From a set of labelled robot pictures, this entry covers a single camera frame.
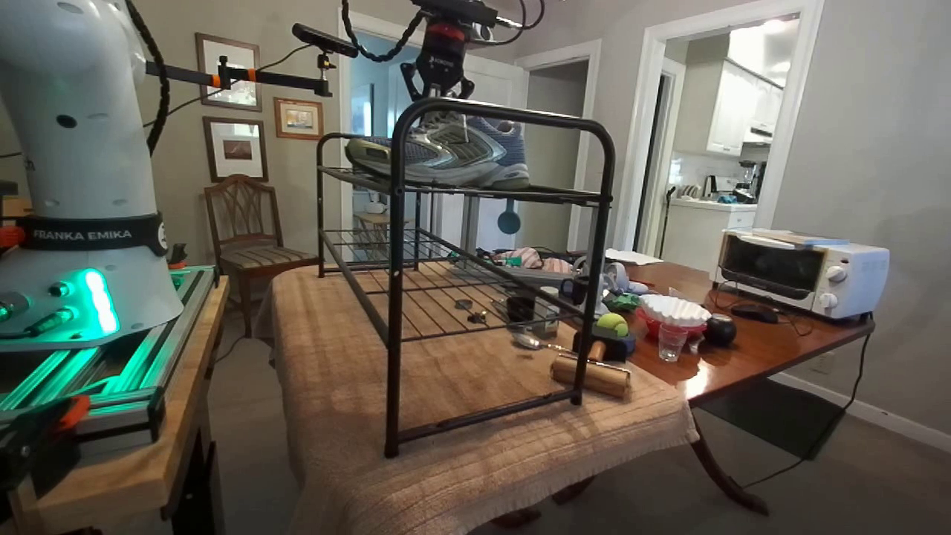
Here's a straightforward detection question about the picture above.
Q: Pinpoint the green aluminium robot base frame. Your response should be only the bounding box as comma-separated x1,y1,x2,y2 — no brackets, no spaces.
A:
0,264,215,446

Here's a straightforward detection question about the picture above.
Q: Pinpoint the yellow green tennis ball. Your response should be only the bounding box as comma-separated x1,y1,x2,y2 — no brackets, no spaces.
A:
595,313,629,339

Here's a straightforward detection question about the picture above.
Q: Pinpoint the grey blue sneaker right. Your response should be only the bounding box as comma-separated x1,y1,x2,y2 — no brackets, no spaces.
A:
466,117,530,187

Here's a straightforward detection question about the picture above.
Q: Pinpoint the framed picture upper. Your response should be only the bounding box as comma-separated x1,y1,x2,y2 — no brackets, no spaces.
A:
195,34,258,110

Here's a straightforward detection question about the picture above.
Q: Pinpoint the beige woven table cloth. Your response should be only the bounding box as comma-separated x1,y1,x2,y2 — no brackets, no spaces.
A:
270,269,693,535

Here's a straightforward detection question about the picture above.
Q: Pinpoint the wooden rolling pin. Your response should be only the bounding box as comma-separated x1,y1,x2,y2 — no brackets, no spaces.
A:
550,361,634,401

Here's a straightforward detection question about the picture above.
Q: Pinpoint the dark mug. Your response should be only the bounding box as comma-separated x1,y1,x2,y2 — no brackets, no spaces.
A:
504,294,534,321

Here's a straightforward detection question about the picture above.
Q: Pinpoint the framed picture lower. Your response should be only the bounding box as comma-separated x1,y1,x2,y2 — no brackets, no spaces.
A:
201,117,268,181

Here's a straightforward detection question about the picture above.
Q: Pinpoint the wooden chair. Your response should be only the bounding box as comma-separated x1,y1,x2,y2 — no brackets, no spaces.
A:
201,177,314,333

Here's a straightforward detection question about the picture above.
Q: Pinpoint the white bowl red rim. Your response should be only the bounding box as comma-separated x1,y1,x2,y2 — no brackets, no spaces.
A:
638,294,711,342

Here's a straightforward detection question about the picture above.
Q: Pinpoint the white toaster oven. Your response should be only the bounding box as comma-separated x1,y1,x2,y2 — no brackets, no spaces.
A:
714,229,891,321

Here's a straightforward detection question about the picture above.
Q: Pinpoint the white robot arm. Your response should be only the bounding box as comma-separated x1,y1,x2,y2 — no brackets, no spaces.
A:
0,0,182,353

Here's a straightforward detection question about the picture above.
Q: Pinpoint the black metal shoe rack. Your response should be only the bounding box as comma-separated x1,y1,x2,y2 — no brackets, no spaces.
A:
314,98,616,458

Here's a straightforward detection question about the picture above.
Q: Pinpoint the black camera on boom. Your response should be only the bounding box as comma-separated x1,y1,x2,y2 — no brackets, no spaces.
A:
290,24,357,56

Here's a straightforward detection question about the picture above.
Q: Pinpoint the striped pink cloth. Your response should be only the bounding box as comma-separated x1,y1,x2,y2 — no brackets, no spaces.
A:
492,248,574,281

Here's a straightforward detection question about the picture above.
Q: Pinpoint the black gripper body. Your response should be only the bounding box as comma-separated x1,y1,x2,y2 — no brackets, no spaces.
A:
418,21,466,79

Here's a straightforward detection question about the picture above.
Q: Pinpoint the small framed picture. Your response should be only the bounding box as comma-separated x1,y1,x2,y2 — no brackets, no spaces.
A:
274,98,322,141

